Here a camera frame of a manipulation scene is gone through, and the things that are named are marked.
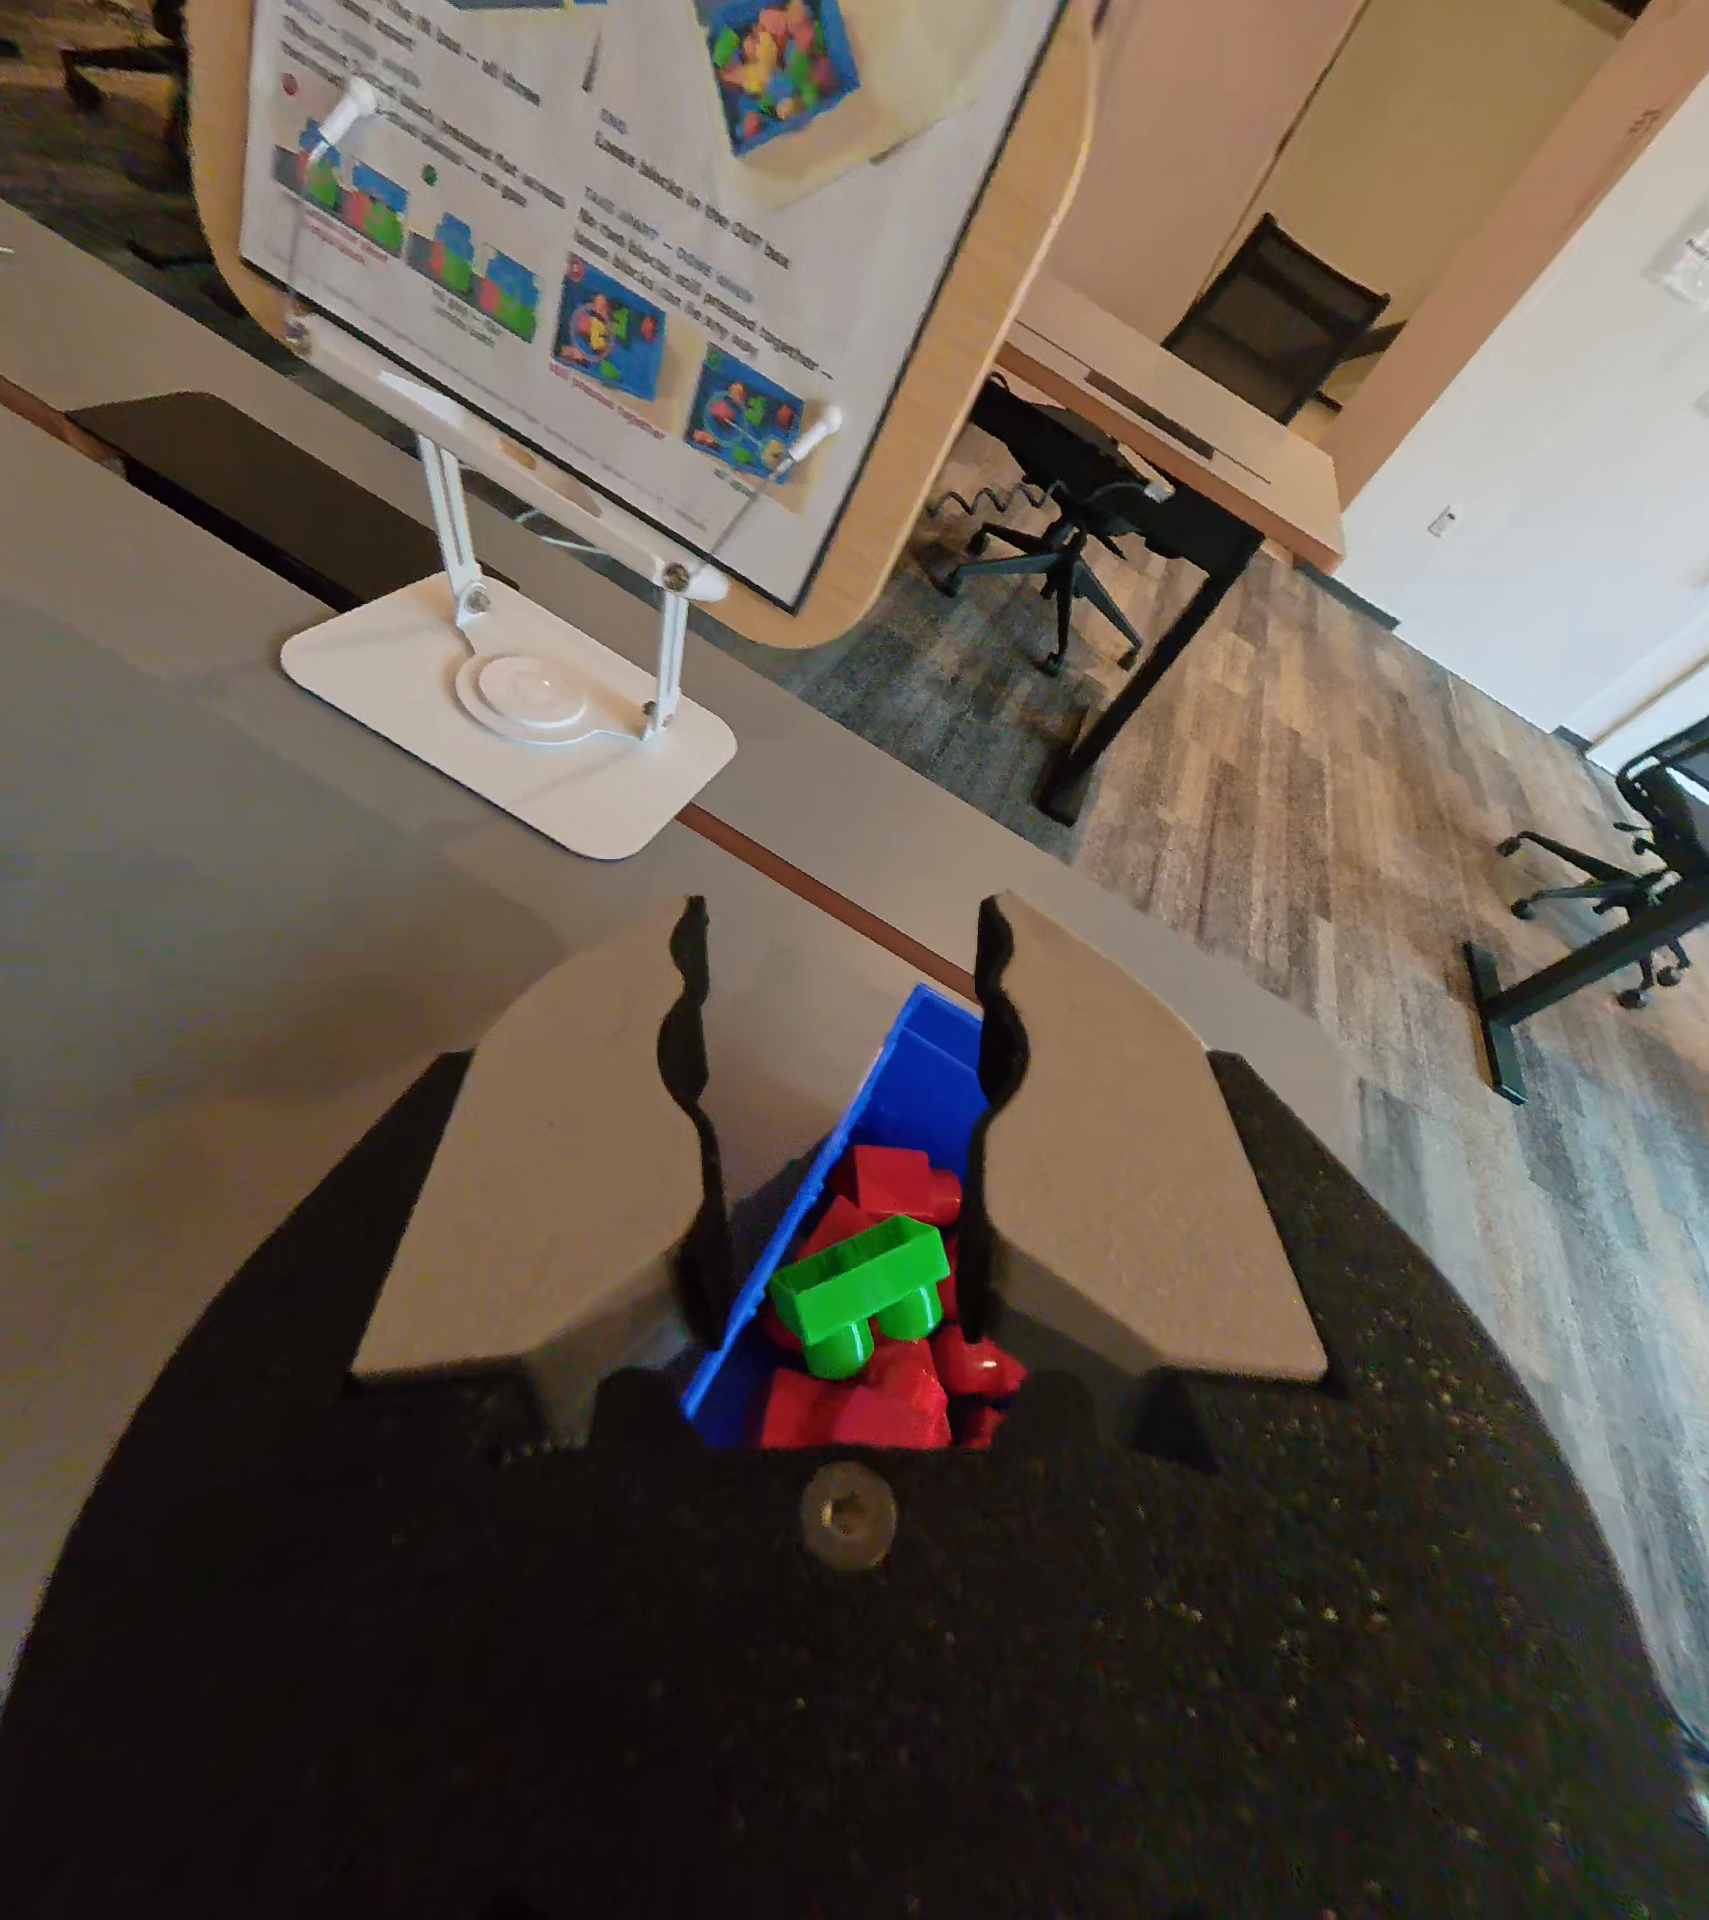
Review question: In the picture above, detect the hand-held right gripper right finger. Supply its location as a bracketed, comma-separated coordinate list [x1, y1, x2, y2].
[963, 893, 1333, 1388]

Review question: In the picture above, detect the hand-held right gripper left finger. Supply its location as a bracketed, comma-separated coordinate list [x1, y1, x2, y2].
[350, 894, 732, 1400]

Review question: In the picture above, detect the blue plastic storage bin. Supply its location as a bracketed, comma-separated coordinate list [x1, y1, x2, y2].
[678, 982, 995, 1454]

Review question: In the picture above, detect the pile of red mega blocks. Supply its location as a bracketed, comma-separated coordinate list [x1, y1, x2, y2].
[756, 1140, 1033, 1454]

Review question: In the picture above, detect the black office chair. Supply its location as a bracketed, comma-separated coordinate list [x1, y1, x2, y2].
[1465, 702, 1709, 1117]
[927, 373, 1222, 680]
[1164, 211, 1392, 428]

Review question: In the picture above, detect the wooden background desk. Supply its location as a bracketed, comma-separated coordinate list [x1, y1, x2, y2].
[985, 271, 1355, 835]

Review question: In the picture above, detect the printed instruction sheet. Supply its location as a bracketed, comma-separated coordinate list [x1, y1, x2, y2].
[235, 0, 1073, 560]

